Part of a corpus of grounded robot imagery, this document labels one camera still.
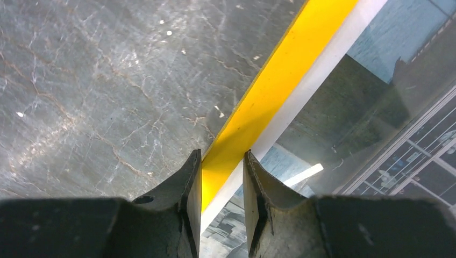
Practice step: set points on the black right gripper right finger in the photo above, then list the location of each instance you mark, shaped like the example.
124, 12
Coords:
282, 223

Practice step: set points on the yellow picture frame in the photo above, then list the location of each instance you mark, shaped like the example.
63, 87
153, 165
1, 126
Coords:
375, 115

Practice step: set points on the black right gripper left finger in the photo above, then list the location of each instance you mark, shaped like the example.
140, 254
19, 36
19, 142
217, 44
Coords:
163, 222

